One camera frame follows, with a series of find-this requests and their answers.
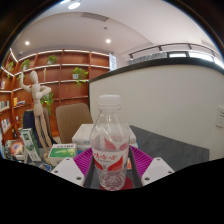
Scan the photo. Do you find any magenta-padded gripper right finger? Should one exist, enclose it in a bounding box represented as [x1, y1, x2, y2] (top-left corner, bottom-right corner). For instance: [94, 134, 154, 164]
[128, 145, 175, 188]

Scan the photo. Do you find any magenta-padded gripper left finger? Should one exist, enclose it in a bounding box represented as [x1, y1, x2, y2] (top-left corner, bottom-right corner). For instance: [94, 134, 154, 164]
[50, 147, 101, 189]

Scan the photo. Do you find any clear plastic water bottle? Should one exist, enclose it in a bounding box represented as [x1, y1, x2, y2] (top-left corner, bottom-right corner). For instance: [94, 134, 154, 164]
[89, 94, 131, 192]

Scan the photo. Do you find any flat green box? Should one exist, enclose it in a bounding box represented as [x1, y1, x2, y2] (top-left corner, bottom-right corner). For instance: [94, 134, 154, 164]
[48, 143, 78, 166]

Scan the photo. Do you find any white book stack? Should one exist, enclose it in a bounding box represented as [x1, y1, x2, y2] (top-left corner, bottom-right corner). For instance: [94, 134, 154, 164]
[71, 123, 138, 154]

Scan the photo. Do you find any green and white upright carton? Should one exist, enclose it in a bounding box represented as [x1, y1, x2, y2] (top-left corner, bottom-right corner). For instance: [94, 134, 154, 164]
[20, 128, 42, 163]

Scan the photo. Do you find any wooden artist mannequin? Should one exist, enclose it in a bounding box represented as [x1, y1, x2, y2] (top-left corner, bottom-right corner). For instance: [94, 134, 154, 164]
[18, 70, 53, 154]

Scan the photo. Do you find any orange wooden shelf unit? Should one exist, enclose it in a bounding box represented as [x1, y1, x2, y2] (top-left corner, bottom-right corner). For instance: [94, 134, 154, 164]
[0, 48, 111, 158]

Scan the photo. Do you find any window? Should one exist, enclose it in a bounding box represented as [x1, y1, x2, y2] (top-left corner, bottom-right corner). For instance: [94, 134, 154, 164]
[168, 51, 224, 69]

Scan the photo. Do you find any ceiling air vent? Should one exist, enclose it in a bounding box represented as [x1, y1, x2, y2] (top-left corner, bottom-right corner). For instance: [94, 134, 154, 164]
[80, 12, 109, 23]

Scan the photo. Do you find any round-bulb ceiling chandelier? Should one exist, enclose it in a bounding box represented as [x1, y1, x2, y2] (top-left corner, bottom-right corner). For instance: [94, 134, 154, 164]
[61, 0, 83, 10]

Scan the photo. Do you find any white wall socket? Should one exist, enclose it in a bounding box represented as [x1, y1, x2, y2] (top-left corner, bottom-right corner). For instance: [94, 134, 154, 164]
[215, 106, 224, 128]

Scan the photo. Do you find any white wall notice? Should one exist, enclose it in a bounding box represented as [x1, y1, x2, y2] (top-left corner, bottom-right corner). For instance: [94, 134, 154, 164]
[109, 53, 118, 72]

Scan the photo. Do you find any dark curtain rail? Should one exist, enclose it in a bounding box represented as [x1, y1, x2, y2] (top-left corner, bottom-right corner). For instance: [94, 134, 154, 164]
[128, 42, 224, 63]

